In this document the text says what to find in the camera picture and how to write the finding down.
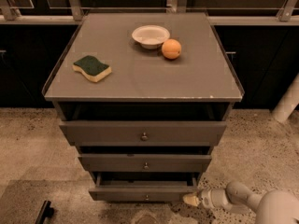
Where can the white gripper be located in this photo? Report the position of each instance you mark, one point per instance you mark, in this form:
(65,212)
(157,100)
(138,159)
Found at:
(206,197)

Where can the black object on floor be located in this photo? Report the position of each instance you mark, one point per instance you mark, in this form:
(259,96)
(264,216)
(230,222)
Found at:
(46,211)

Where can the grey middle drawer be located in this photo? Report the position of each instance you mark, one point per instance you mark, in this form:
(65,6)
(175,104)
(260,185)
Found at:
(144,162)

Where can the grey drawer cabinet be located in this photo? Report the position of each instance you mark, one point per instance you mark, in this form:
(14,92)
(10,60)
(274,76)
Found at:
(199,85)

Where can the grey drawer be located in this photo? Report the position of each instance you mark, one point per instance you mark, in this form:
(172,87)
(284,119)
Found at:
(143,133)
(143,187)
(144,162)

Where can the grey bottom drawer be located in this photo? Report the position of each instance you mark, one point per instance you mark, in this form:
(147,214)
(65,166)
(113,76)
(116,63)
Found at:
(143,187)

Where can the grey top drawer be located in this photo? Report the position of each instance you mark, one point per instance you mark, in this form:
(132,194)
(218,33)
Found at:
(143,133)

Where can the green yellow sponge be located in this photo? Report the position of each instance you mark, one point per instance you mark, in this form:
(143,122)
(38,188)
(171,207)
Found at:
(91,68)

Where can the metal railing frame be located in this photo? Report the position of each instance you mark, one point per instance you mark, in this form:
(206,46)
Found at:
(231,15)

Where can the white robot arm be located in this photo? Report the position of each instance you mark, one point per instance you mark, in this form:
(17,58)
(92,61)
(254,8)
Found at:
(275,207)

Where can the orange fruit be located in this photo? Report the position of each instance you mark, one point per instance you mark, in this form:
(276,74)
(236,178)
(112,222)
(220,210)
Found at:
(171,49)

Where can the white paper bowl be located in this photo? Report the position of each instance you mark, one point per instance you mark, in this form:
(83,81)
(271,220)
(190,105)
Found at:
(150,36)

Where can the white pole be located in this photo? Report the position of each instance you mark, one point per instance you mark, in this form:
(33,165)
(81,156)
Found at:
(288,102)

